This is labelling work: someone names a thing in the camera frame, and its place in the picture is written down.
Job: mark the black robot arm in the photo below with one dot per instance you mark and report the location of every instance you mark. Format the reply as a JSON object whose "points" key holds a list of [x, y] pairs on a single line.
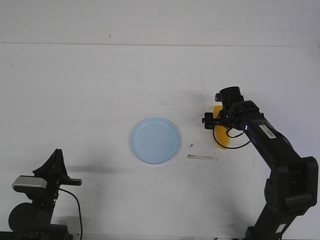
{"points": [[292, 186], [33, 220]]}

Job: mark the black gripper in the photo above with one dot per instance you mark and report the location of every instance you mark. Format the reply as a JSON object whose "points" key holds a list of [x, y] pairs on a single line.
{"points": [[229, 96], [55, 168]]}

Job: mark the light blue round plate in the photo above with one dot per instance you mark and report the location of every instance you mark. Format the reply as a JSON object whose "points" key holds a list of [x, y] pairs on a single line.
{"points": [[155, 141]]}

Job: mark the yellow corn cob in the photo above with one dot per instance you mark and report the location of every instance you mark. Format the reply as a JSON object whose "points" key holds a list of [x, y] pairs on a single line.
{"points": [[220, 131]]}

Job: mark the clear tape strip horizontal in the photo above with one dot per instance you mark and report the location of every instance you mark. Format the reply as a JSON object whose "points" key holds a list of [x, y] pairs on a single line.
{"points": [[200, 157]]}

